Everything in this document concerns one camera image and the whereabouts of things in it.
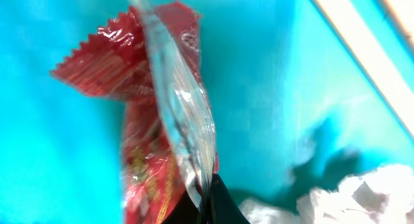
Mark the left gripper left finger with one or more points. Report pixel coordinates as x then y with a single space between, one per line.
185 212

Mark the teal plastic tray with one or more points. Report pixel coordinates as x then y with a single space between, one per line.
292 108

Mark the red snack wrapper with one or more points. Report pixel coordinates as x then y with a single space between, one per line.
149 58

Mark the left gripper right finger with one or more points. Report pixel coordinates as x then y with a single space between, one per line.
223 210

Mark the left wooden chopstick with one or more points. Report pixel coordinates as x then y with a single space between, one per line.
371 57

